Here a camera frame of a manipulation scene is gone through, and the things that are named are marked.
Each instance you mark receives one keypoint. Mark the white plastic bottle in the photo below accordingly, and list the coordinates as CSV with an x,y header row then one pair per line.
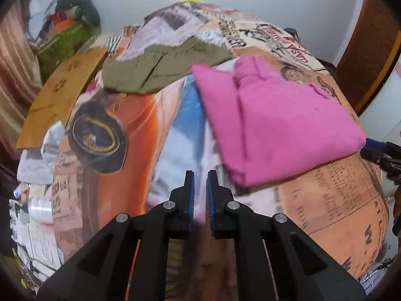
x,y
40,208

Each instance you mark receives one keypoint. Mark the green patterned bag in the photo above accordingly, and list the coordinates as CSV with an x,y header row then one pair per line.
x,y
64,42

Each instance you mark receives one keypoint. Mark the white cloth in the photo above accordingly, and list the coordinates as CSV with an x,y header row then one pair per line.
x,y
42,160

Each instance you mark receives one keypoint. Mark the newspaper print blanket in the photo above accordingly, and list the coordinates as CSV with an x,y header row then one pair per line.
x,y
141,138

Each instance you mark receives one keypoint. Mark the brown wooden board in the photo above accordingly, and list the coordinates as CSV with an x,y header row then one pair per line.
x,y
59,97

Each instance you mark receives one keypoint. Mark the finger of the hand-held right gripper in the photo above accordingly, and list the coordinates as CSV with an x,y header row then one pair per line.
x,y
374,148

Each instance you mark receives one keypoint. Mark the pink pants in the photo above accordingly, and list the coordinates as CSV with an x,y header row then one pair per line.
x,y
275,119

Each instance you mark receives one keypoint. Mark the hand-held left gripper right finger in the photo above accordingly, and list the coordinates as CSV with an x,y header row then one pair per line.
x,y
210,201

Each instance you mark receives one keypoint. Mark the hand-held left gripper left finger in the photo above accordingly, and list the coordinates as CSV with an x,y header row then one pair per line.
x,y
190,201

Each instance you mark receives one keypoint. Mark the grey plush pillow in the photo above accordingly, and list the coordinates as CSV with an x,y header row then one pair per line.
x,y
84,8

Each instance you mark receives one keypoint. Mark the olive green shorts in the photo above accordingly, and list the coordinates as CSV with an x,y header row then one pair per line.
x,y
163,65

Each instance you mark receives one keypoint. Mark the striped brown curtain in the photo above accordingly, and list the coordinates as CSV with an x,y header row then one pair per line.
x,y
14,78

